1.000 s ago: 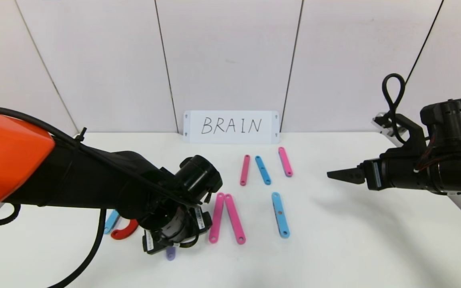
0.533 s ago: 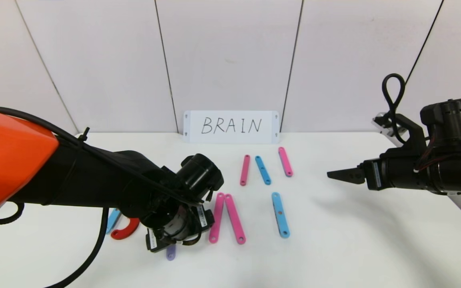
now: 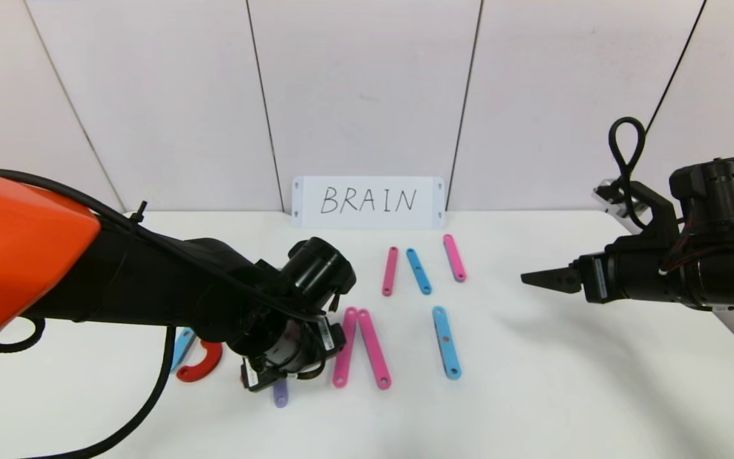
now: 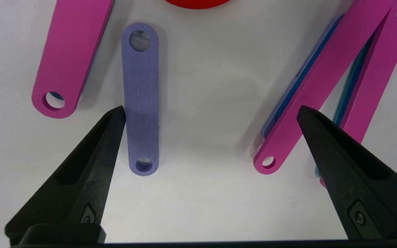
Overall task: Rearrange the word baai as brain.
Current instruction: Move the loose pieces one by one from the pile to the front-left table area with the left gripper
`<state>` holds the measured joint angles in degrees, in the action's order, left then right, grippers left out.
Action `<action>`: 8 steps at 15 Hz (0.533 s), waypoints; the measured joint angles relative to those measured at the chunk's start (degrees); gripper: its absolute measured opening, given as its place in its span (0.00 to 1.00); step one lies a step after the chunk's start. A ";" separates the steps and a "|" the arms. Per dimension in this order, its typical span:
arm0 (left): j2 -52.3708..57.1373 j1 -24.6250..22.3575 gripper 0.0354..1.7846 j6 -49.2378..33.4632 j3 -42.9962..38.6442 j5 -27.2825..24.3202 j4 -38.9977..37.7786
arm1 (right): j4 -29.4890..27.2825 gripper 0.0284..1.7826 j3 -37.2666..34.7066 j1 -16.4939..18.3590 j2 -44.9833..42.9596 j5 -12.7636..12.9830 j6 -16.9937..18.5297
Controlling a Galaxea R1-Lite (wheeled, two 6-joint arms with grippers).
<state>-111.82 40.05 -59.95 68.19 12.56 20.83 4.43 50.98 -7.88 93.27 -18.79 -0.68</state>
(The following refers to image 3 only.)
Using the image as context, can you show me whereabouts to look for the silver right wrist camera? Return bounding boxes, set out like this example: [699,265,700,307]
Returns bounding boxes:
[592,178,642,214]

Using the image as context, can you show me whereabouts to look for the black right camera bracket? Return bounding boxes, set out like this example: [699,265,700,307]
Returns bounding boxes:
[631,182,680,249]

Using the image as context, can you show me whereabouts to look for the blue bar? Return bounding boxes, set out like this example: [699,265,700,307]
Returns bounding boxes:
[405,248,433,295]
[169,327,196,372]
[432,307,463,381]

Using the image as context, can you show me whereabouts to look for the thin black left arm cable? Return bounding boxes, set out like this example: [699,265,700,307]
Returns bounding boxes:
[0,167,328,321]

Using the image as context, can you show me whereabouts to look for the red half-ring piece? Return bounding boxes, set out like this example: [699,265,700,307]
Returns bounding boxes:
[176,341,224,383]

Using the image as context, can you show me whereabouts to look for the black right camera cable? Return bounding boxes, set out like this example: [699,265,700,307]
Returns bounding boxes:
[608,117,647,230]

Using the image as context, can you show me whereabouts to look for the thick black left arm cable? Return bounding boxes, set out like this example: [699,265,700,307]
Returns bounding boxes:
[0,317,176,459]

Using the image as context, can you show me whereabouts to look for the pink bar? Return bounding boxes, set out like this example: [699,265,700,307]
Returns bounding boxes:
[333,307,359,388]
[357,309,392,390]
[442,234,467,282]
[382,246,400,297]

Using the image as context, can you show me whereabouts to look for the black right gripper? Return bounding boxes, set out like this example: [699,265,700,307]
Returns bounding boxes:
[520,238,687,307]

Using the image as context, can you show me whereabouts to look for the white sign card BRAIN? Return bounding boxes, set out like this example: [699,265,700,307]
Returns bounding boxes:
[292,177,445,230]

